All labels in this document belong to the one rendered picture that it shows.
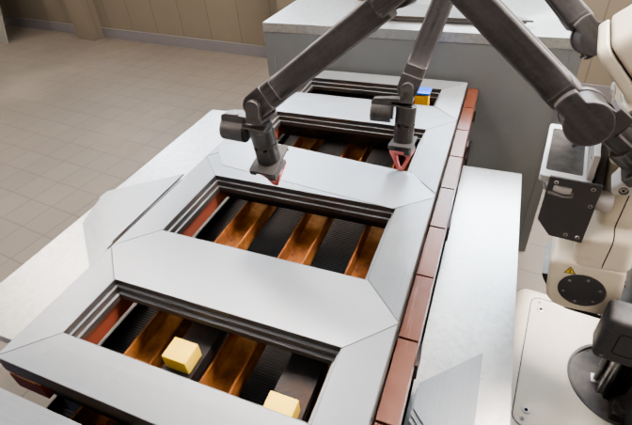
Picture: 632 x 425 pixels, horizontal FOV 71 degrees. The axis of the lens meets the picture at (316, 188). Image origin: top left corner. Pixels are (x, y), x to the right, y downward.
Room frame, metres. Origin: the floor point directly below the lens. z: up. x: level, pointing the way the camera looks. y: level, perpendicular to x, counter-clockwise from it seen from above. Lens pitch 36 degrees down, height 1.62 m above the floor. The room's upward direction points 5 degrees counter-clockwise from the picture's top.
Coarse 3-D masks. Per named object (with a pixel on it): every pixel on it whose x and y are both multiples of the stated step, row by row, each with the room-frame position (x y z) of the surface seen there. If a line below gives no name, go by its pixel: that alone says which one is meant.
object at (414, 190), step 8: (416, 176) 1.05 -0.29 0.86; (408, 184) 1.02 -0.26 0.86; (416, 184) 1.01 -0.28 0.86; (408, 192) 0.98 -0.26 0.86; (416, 192) 0.98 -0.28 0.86; (424, 192) 0.97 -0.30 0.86; (400, 200) 0.95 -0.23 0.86; (408, 200) 0.94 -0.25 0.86; (416, 200) 0.94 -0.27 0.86; (392, 208) 0.92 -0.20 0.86
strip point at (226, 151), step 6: (228, 144) 1.33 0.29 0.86; (234, 144) 1.32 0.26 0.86; (240, 144) 1.32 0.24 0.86; (246, 144) 1.32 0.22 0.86; (222, 150) 1.29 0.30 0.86; (228, 150) 1.28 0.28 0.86; (234, 150) 1.28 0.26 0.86; (222, 156) 1.25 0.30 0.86; (228, 156) 1.25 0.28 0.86; (222, 162) 1.22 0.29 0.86
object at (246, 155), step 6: (252, 144) 1.32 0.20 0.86; (240, 150) 1.28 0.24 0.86; (246, 150) 1.27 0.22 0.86; (252, 150) 1.27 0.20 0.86; (234, 156) 1.24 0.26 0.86; (240, 156) 1.24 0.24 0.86; (246, 156) 1.24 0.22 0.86; (252, 156) 1.24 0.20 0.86; (228, 162) 1.21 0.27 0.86; (234, 162) 1.21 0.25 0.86; (240, 162) 1.21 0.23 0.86; (246, 162) 1.21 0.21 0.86; (240, 168) 1.17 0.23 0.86
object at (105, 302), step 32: (320, 128) 1.47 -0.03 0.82; (352, 128) 1.42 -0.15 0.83; (384, 128) 1.38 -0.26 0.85; (256, 192) 1.08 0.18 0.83; (288, 192) 1.05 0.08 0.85; (320, 192) 1.02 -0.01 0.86; (128, 288) 0.72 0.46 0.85; (96, 320) 0.65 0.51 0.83; (192, 320) 0.64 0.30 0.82; (224, 320) 0.61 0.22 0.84; (320, 352) 0.52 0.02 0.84; (128, 416) 0.42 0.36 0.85; (288, 416) 0.40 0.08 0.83
